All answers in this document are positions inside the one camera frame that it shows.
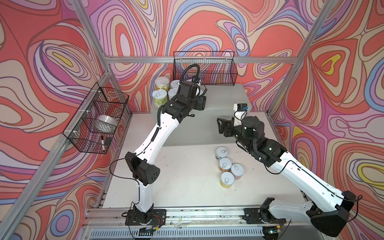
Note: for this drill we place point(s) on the aluminium front rail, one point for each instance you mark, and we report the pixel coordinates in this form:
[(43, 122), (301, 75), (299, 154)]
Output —
[(195, 216)]

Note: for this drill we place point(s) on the pink label can plain lid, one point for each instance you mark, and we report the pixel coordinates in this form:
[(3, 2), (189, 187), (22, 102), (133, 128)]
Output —
[(172, 92)]

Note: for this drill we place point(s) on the yellow orange label can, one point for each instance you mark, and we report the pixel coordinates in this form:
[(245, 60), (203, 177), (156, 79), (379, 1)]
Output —
[(162, 83)]

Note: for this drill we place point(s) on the red label can right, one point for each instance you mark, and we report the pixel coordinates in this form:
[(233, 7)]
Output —
[(237, 170)]

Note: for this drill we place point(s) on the green label can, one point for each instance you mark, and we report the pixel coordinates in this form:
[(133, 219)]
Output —
[(160, 97)]

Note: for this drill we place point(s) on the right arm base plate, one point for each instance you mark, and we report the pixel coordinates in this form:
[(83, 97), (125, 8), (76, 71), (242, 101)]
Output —
[(260, 216)]

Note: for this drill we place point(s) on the black wire basket back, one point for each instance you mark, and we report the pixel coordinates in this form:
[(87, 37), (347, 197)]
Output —
[(214, 68)]

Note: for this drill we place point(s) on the silver tape roll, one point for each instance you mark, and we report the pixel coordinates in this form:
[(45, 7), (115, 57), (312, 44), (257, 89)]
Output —
[(108, 120)]

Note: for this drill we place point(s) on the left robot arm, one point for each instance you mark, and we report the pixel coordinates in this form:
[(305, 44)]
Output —
[(169, 116)]

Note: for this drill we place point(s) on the black wire basket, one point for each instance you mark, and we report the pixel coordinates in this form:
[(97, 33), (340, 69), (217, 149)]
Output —
[(85, 133), (214, 68)]

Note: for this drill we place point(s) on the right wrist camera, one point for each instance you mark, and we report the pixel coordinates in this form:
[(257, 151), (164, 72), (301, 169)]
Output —
[(241, 111)]

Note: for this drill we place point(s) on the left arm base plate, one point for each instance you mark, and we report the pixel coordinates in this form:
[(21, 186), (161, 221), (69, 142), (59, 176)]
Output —
[(145, 217)]

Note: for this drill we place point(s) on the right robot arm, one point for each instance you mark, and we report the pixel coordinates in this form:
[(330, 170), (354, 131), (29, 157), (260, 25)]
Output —
[(328, 209)]

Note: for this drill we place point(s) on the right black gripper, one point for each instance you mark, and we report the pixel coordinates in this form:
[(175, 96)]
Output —
[(224, 123)]

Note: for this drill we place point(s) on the grey metal cabinet box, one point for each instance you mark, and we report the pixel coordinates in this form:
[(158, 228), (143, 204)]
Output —
[(203, 128)]

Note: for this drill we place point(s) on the black wire basket left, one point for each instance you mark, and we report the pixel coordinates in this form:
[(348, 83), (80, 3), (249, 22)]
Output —
[(85, 133)]

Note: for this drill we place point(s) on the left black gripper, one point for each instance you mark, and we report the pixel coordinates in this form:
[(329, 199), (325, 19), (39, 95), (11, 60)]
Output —
[(201, 101)]

